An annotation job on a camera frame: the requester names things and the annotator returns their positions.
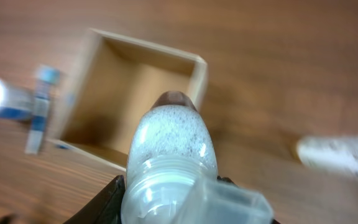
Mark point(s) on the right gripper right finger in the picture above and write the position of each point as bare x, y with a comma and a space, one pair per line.
228, 180

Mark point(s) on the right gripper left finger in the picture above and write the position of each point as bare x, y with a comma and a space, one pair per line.
105, 207

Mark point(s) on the white floral squeeze tube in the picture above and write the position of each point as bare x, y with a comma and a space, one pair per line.
334, 154

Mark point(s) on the white jar blue label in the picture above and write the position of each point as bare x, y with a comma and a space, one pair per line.
15, 103

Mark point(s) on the blue disposable razor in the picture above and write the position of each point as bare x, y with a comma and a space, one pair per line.
63, 146

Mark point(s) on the open beige cardboard box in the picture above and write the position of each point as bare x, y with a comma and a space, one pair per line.
114, 81

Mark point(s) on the blue white toothbrush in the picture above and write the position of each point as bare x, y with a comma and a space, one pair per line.
47, 77

